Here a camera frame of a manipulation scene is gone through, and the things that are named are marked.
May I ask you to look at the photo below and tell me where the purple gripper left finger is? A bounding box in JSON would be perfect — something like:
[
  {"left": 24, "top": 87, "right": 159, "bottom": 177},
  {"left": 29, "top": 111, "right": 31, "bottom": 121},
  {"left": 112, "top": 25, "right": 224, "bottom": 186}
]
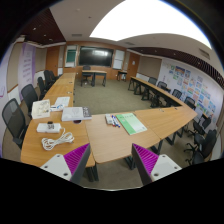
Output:
[{"left": 41, "top": 144, "right": 90, "bottom": 184}]

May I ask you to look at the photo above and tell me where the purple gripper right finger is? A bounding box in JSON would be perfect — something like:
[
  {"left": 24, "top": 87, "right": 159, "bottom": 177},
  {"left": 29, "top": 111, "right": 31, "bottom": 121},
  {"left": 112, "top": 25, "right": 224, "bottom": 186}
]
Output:
[{"left": 132, "top": 144, "right": 181, "bottom": 185}]

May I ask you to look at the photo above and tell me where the black white charger plug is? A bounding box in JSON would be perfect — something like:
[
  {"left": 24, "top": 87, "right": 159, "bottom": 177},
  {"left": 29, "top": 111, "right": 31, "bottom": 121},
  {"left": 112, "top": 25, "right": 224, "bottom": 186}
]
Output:
[{"left": 47, "top": 121, "right": 54, "bottom": 130}]

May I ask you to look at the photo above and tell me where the white power strip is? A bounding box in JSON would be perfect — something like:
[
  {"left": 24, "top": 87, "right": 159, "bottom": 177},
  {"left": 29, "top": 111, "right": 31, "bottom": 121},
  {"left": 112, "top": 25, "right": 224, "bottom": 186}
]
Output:
[{"left": 36, "top": 123, "right": 61, "bottom": 133}]

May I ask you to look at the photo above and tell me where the green folder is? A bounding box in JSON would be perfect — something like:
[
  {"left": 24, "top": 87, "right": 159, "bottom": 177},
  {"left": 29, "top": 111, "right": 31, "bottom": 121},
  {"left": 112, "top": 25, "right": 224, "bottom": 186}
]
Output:
[{"left": 116, "top": 113, "right": 147, "bottom": 135}]

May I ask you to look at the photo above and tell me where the blue marker pen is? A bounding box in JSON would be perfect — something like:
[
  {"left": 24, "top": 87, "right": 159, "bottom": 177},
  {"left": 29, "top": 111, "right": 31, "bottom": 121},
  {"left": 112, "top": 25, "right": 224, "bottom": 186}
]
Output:
[{"left": 114, "top": 115, "right": 121, "bottom": 128}]

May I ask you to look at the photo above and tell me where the dark book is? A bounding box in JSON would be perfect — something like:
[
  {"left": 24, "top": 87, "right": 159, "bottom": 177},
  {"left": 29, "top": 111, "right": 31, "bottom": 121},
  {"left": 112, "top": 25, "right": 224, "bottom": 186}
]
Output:
[{"left": 83, "top": 107, "right": 92, "bottom": 120}]

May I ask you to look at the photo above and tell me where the black office chair near right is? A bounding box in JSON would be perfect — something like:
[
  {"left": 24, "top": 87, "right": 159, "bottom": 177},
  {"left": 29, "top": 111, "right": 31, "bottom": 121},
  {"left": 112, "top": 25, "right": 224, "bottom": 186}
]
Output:
[{"left": 186, "top": 130, "right": 217, "bottom": 165}]

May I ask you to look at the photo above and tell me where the black office chair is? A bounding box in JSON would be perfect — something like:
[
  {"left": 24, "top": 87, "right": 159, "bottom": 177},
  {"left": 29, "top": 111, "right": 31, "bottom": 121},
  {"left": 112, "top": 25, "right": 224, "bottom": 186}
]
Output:
[
  {"left": 2, "top": 98, "right": 28, "bottom": 148},
  {"left": 21, "top": 84, "right": 38, "bottom": 111},
  {"left": 186, "top": 130, "right": 217, "bottom": 165}
]

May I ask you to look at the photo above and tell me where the white eraser box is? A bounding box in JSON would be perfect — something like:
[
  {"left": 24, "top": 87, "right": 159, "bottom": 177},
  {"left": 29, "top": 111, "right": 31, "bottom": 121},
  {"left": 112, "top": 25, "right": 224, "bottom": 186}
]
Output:
[{"left": 105, "top": 114, "right": 113, "bottom": 125}]

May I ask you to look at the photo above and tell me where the red marker pen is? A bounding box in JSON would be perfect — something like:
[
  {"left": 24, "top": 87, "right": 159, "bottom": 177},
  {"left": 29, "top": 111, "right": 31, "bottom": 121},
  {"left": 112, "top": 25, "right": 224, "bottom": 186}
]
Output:
[{"left": 110, "top": 115, "right": 117, "bottom": 127}]

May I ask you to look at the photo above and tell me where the illustrated booklet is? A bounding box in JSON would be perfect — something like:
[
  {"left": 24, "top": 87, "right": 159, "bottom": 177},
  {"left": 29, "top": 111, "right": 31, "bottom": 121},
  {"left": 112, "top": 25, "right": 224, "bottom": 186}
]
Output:
[{"left": 31, "top": 99, "right": 50, "bottom": 119}]

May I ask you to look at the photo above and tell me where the white paper sheet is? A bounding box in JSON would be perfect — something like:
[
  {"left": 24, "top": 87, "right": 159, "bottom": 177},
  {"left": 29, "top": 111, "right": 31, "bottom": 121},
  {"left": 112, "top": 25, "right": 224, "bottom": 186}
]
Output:
[{"left": 55, "top": 97, "right": 70, "bottom": 106}]

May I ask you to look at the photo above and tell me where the black office chair near left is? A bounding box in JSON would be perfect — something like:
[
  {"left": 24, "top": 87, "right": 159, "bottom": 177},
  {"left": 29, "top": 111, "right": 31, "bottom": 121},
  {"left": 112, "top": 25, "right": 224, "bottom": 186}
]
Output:
[{"left": 2, "top": 98, "right": 28, "bottom": 148}]

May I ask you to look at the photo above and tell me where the front wooden desk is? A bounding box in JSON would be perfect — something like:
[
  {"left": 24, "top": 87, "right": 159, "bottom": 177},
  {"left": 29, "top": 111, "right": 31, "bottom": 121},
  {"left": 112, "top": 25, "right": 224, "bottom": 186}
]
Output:
[{"left": 81, "top": 70, "right": 107, "bottom": 87}]

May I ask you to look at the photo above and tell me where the right whiteboard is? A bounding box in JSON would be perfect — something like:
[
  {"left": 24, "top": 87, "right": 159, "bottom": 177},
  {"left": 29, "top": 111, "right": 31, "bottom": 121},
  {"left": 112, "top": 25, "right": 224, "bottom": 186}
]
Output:
[{"left": 113, "top": 50, "right": 125, "bottom": 69}]

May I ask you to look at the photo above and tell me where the whiteboard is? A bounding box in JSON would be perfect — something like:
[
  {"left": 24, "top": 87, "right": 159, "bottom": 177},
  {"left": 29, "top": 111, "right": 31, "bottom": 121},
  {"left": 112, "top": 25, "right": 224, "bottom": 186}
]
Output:
[
  {"left": 65, "top": 45, "right": 77, "bottom": 67},
  {"left": 113, "top": 50, "right": 125, "bottom": 69}
]

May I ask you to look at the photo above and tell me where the left whiteboard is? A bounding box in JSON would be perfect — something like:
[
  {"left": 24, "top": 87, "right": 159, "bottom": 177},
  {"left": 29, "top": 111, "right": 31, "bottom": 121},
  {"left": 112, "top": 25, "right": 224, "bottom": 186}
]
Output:
[{"left": 65, "top": 45, "right": 77, "bottom": 67}]

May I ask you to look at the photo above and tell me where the white coiled cable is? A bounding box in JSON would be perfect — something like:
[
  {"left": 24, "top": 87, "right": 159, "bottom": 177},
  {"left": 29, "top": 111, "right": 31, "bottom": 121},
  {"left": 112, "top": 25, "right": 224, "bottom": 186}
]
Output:
[{"left": 41, "top": 127, "right": 75, "bottom": 151}]

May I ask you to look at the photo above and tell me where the large black wall screen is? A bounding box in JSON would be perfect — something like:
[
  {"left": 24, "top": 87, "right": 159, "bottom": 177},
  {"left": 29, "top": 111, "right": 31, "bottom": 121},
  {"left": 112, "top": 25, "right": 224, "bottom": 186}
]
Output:
[{"left": 79, "top": 46, "right": 114, "bottom": 67}]

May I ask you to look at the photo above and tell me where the purple wall banner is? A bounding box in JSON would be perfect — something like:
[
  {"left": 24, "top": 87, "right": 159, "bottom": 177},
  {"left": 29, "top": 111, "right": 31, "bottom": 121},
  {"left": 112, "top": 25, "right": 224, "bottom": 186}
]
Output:
[{"left": 18, "top": 43, "right": 36, "bottom": 90}]

